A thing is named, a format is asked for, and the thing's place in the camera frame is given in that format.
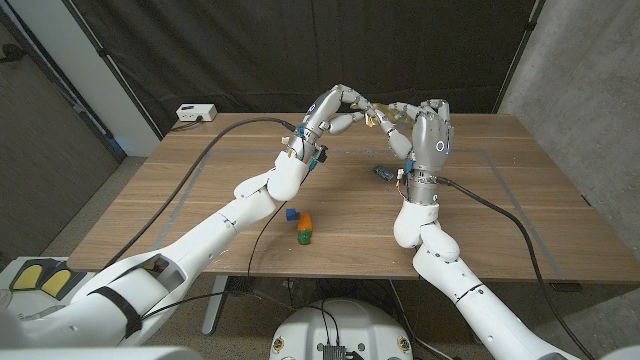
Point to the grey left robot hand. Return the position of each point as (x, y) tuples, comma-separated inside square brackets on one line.
[(322, 107)]

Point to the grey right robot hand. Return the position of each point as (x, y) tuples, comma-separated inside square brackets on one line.
[(430, 137)]

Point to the gold foil envelope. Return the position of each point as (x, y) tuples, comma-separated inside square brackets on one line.
[(400, 120)]

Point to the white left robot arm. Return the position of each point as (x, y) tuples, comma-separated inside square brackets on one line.
[(200, 240)]

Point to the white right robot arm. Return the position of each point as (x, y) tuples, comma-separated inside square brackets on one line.
[(465, 290)]

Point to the small blue toy car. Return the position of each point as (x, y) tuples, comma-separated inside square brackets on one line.
[(384, 173)]

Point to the blue toy block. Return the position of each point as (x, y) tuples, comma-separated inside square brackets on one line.
[(291, 214)]

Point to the orange and green toy carrot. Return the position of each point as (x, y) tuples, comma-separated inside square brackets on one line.
[(305, 227)]

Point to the black backdrop curtain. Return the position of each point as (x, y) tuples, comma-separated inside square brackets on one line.
[(225, 50)]

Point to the black backdrop stand pole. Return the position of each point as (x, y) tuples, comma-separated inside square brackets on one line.
[(520, 55), (115, 75)]

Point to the white power strip box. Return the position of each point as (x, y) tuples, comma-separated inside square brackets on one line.
[(196, 112)]

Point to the white robot torso base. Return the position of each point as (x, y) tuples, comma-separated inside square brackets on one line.
[(350, 325)]

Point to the white table leg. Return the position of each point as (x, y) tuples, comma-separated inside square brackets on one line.
[(215, 305)]

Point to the black and yellow foot pedal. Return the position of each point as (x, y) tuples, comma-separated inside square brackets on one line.
[(30, 276)]

